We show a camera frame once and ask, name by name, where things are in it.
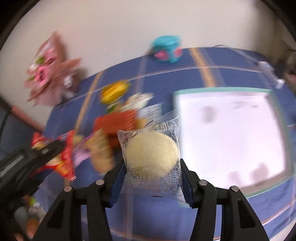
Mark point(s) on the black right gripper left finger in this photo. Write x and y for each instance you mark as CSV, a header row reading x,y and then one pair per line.
x,y
63,219

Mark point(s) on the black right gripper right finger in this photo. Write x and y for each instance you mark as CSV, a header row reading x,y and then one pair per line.
x,y
228,207

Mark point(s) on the orange-red snack packet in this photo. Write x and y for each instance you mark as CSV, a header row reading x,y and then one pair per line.
x,y
111,123

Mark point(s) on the clear-wrapped round white pastry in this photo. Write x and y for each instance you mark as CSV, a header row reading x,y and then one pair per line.
x,y
152,158

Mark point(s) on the yellow-wrapped snack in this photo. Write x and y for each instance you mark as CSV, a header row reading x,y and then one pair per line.
x,y
112,92

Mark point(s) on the cream-wrapped small snack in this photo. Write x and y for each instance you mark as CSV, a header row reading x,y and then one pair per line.
x,y
137,101

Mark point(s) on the red cracker snack packet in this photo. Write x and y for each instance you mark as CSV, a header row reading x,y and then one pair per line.
x,y
63,163

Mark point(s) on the pink and yellow snack packet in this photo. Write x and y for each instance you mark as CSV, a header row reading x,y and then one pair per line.
x,y
97,149

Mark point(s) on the white tray with green rim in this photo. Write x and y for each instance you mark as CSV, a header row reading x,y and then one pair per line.
x,y
234,136

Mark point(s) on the pink flower bouquet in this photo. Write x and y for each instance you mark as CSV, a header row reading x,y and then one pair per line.
x,y
51,76

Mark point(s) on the white power strip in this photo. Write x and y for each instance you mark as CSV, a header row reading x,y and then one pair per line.
x,y
268,70

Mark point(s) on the teal toy house box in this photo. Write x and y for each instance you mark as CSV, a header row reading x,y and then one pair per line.
x,y
167,48

